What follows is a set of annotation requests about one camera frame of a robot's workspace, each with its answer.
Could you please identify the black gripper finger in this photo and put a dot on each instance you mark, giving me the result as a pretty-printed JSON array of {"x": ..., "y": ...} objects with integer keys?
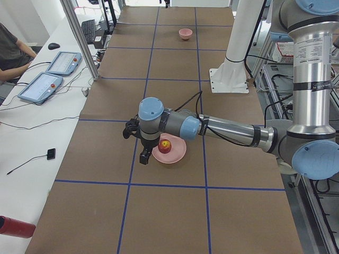
[{"x": 145, "y": 155}]

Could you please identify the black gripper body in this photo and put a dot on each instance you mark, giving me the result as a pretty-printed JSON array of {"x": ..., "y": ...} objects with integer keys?
[{"x": 147, "y": 144}]

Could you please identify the red yellow apple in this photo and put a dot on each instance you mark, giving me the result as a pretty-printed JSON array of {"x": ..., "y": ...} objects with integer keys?
[{"x": 164, "y": 146}]

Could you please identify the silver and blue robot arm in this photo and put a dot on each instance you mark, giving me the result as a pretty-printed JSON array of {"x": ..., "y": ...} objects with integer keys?
[{"x": 307, "y": 142}]

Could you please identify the pink plate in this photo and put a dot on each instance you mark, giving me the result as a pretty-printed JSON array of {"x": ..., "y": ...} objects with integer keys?
[{"x": 177, "y": 152}]

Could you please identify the pink bowl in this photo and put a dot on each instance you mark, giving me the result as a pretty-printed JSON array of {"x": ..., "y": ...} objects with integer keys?
[{"x": 185, "y": 33}]

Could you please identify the small black square sensor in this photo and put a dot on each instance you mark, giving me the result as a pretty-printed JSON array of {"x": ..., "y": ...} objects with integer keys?
[{"x": 51, "y": 153}]

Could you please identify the brown table mat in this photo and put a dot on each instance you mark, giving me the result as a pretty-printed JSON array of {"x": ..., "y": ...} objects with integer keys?
[{"x": 204, "y": 196}]

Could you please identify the far blue teach pendant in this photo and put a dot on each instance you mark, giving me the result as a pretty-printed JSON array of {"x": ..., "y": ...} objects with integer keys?
[{"x": 64, "y": 63}]

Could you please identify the blue teach pendant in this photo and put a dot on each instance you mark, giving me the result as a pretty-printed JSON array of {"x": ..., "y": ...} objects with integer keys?
[
  {"x": 64, "y": 63},
  {"x": 41, "y": 88}
]

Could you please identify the near blue teach pendant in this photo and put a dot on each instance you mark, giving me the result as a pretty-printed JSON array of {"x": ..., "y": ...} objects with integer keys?
[{"x": 41, "y": 88}]

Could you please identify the black keyboard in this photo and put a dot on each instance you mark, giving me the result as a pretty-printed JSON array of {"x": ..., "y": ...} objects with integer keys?
[{"x": 88, "y": 30}]

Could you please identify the black computer mouse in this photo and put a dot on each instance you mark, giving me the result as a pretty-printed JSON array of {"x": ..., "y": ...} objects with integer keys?
[{"x": 53, "y": 46}]

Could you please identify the seated person in dark shirt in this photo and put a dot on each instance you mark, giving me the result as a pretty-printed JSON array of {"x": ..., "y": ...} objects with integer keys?
[{"x": 16, "y": 56}]

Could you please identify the red cylinder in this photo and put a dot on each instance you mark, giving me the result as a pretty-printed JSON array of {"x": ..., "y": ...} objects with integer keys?
[{"x": 16, "y": 228}]

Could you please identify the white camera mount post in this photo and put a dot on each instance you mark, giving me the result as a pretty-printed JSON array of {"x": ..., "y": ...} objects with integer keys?
[{"x": 230, "y": 76}]

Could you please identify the aluminium frame post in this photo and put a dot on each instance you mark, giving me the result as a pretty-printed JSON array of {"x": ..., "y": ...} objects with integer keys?
[{"x": 79, "y": 37}]

